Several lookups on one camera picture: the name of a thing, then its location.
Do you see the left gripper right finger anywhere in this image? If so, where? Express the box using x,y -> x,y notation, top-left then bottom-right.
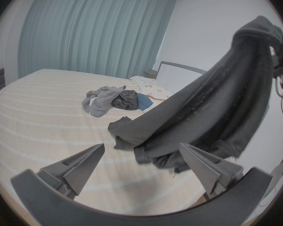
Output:
179,143 -> 244,196

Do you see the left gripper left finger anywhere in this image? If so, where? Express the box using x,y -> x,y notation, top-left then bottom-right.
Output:
37,143 -> 106,199

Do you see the black T-shirt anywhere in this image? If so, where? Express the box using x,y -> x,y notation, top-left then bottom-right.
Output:
108,15 -> 283,174

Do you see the bed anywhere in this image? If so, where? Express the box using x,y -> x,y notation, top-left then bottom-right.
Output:
0,61 -> 227,211

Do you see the grey garment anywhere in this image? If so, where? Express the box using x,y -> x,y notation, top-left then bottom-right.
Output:
82,86 -> 126,118

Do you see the black shiny garment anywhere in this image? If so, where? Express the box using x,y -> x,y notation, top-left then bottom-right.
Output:
111,90 -> 139,111

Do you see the blue and white garment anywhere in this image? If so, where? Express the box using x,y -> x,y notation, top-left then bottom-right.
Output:
137,93 -> 161,113

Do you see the white printed pillow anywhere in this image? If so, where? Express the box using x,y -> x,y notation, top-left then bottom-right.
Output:
130,75 -> 172,101

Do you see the blue-green curtain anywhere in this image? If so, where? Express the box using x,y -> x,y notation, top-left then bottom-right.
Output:
18,0 -> 91,78
66,0 -> 180,79

